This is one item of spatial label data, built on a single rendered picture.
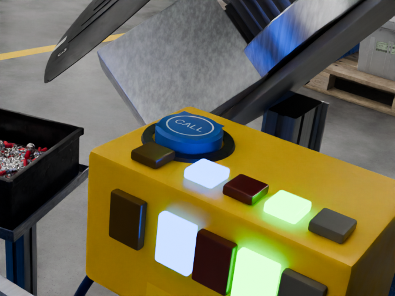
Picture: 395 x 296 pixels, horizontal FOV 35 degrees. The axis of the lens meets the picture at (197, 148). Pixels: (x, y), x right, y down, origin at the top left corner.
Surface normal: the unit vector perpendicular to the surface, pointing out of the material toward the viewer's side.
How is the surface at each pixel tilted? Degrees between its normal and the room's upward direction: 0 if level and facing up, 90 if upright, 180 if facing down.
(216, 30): 55
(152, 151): 0
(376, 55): 95
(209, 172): 0
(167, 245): 90
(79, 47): 44
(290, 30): 88
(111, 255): 90
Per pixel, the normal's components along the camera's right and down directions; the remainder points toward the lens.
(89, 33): -0.61, -0.57
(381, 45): -0.61, 0.38
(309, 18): -0.42, 0.20
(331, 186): 0.10, -0.89
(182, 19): 0.07, -0.15
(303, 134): 0.82, 0.33
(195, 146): 0.18, 0.45
